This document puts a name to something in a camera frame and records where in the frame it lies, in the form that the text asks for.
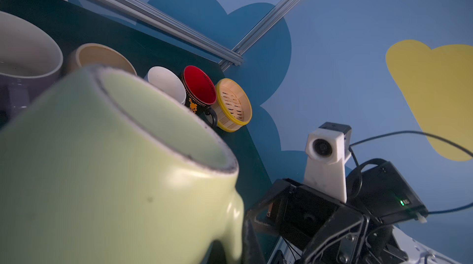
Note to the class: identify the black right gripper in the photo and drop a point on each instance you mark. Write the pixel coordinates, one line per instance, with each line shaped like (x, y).
(326, 230)

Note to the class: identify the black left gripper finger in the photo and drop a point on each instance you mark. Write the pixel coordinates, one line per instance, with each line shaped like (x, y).
(252, 253)

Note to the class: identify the black patterned mug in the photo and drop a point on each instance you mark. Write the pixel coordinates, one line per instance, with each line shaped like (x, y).
(200, 93)

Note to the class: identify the yellow-green ceramic mug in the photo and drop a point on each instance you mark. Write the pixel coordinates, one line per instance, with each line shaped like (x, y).
(104, 168)

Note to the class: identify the light blue ceramic mug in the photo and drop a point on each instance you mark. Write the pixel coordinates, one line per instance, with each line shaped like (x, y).
(168, 82)

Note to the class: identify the beige ceramic teapot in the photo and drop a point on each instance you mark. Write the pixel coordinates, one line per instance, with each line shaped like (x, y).
(94, 53)

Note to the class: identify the purple ceramic mug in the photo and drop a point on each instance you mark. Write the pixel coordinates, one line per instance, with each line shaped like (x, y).
(30, 63)

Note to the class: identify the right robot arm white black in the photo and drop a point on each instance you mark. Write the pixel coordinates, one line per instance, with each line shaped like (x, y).
(387, 199)

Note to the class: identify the yellow bamboo steamer basket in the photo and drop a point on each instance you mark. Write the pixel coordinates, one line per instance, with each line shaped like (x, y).
(233, 107)

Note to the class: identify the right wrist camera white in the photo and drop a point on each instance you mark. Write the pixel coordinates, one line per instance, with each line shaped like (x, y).
(327, 153)

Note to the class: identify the aluminium frame right post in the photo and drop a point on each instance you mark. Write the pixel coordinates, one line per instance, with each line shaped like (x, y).
(279, 11)

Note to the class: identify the aluminium frame back bar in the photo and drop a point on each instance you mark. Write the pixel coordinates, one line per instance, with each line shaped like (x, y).
(157, 19)

